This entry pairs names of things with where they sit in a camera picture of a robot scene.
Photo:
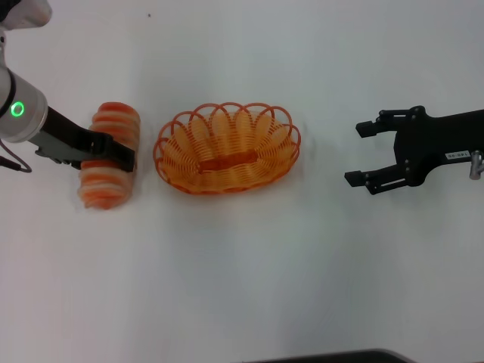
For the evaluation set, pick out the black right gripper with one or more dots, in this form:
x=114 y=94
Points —
x=435 y=140

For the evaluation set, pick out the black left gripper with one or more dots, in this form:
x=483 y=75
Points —
x=68 y=140

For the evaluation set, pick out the orange striped bread loaf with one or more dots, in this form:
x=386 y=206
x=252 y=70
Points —
x=106 y=185

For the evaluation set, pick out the silver gripper plug connector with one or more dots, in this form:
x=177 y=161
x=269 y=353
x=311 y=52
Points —
x=475 y=166

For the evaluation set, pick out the dark rounded object edge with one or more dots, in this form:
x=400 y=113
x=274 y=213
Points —
x=359 y=358

